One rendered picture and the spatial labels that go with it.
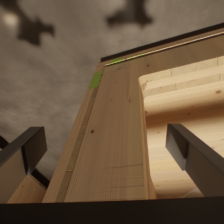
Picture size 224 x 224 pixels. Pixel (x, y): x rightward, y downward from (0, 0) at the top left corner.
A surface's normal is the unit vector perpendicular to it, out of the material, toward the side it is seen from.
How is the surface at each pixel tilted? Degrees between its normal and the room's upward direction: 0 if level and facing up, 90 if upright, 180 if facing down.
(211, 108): 0
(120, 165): 90
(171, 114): 0
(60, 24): 0
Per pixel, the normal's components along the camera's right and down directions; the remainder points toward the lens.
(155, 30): -0.10, 0.63
